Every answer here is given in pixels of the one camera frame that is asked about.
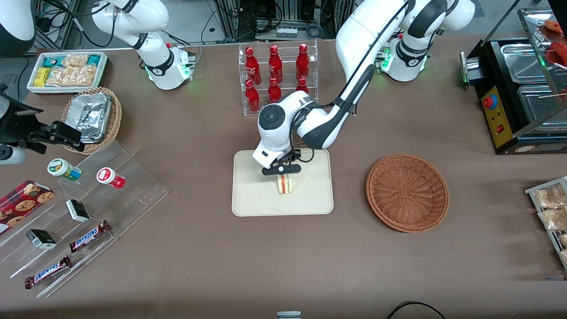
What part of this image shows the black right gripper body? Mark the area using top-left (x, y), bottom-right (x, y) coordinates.
top-left (0, 84), bottom-right (45, 147)

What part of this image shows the triangular sandwich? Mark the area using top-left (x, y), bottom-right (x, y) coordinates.
top-left (276, 174), bottom-right (295, 195)

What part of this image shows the cream rectangular serving tray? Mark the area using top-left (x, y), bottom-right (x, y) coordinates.
top-left (231, 149), bottom-right (334, 217)

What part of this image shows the light wicker basket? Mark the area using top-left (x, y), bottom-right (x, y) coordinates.
top-left (61, 86), bottom-right (123, 155)

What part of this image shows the round brown wicker basket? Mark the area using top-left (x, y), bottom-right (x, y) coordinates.
top-left (366, 153), bottom-right (450, 233)

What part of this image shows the green lidded yogurt cup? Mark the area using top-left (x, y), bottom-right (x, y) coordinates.
top-left (47, 158), bottom-right (82, 182)

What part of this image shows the aluminium foil container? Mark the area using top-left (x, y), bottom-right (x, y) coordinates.
top-left (66, 93), bottom-right (112, 144)

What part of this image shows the red lidded yogurt cup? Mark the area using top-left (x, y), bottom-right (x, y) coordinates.
top-left (96, 167), bottom-right (126, 190)

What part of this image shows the clear bag of crackers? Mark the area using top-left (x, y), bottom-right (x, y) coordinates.
top-left (61, 54), bottom-right (90, 68)
top-left (46, 65), bottom-right (97, 87)

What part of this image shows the small black carton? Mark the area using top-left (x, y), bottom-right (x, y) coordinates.
top-left (65, 199), bottom-right (91, 223)
top-left (25, 229), bottom-right (58, 250)

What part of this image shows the white rectangular snack bin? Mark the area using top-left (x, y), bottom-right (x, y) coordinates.
top-left (27, 51), bottom-right (109, 95)

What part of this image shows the clear acrylic stepped stand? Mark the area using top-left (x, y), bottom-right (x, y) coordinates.
top-left (0, 140), bottom-right (169, 299)

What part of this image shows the red chocolate chip cookie box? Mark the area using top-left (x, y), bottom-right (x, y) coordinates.
top-left (0, 179), bottom-right (55, 236)

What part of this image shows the Snickers chocolate bar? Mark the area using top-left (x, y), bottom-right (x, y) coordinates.
top-left (69, 220), bottom-right (111, 253)
top-left (24, 255), bottom-right (72, 290)

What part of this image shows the clear acrylic bottle rack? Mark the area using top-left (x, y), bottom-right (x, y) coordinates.
top-left (238, 39), bottom-right (319, 117)

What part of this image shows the black food warmer machine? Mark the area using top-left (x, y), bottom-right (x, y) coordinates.
top-left (460, 7), bottom-right (567, 156)

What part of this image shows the stainless steel pan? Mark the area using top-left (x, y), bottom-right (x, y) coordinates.
top-left (500, 43), bottom-right (550, 84)
top-left (517, 83), bottom-right (567, 130)

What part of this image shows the red sausage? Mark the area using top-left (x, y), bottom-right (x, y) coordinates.
top-left (544, 19), bottom-right (567, 67)

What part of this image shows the black cable loop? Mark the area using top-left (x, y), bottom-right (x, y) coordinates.
top-left (386, 301), bottom-right (447, 319)

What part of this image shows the grey wire rack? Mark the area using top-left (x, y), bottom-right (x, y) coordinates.
top-left (524, 176), bottom-right (567, 271)

